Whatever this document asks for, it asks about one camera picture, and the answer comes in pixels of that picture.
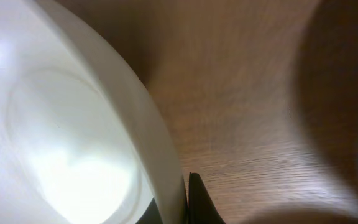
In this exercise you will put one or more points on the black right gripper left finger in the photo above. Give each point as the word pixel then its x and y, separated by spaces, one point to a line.
pixel 151 215

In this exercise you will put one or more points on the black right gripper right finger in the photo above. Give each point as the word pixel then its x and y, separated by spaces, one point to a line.
pixel 201 209

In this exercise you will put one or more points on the cream bowl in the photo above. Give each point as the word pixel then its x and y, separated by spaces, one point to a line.
pixel 81 140

